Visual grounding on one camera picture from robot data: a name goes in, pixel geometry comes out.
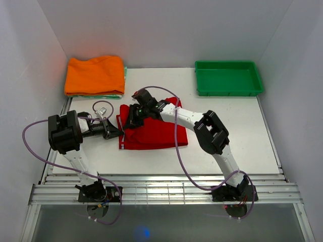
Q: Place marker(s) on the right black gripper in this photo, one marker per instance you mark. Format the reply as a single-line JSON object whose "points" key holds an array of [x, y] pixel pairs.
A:
{"points": [[132, 123]]}

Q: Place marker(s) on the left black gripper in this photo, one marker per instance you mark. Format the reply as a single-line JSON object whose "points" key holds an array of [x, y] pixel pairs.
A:
{"points": [[110, 130]]}

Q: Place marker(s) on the red trousers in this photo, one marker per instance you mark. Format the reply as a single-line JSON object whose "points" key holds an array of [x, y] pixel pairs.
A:
{"points": [[155, 134]]}

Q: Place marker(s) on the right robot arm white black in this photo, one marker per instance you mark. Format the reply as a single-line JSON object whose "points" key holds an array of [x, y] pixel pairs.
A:
{"points": [[211, 134]]}

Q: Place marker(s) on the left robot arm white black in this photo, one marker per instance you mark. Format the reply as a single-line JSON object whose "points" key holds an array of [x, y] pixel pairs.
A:
{"points": [[66, 134]]}

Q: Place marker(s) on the folded orange trousers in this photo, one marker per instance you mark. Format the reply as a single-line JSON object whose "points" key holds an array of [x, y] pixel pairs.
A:
{"points": [[96, 75]]}

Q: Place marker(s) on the folded light green garment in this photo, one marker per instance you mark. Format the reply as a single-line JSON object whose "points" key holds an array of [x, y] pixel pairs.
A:
{"points": [[121, 95]]}

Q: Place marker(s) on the green plastic tray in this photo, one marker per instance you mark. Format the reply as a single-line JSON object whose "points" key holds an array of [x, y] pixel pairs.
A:
{"points": [[227, 78]]}

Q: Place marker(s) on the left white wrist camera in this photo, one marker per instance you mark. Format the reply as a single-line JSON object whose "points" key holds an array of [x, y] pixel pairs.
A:
{"points": [[100, 114]]}

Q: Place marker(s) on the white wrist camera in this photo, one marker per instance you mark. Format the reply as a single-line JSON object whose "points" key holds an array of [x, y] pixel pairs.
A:
{"points": [[100, 114], [137, 96]]}

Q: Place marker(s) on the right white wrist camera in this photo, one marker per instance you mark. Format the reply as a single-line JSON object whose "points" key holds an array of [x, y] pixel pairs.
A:
{"points": [[137, 96]]}

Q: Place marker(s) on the aluminium rail frame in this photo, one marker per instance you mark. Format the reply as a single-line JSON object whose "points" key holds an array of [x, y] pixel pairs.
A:
{"points": [[165, 190]]}

